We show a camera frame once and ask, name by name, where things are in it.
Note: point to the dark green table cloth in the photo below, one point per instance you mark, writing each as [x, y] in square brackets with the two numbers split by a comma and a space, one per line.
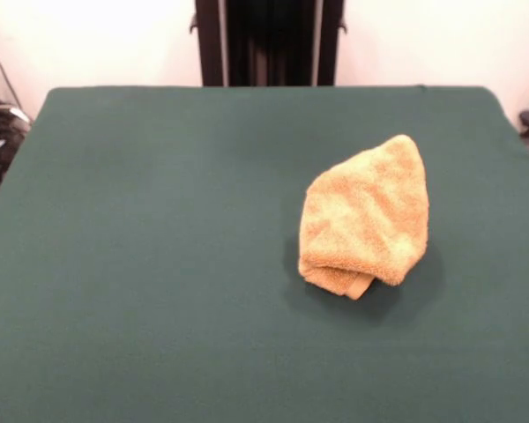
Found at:
[158, 264]

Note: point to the black robot pedestal frame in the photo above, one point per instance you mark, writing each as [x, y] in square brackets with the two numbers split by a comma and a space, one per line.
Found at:
[269, 44]

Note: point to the tan terry towel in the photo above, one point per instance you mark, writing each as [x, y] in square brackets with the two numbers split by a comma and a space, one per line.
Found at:
[366, 211]

